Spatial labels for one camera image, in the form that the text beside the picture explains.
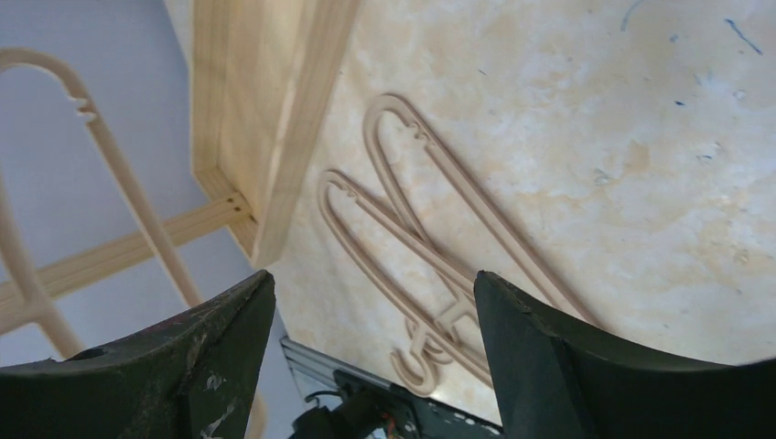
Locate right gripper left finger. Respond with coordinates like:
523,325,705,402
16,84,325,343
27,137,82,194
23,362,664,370
1,271,275,438

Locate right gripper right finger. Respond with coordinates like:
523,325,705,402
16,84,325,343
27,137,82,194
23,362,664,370
473,271,775,438

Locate beige plastic hanger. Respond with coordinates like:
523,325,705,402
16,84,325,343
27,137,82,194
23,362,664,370
317,170,493,397
362,93,602,327
0,48,268,439

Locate wooden clothes rack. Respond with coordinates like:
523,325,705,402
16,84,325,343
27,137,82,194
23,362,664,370
1,1,361,323

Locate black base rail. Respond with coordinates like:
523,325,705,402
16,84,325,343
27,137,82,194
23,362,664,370
280,337,505,438

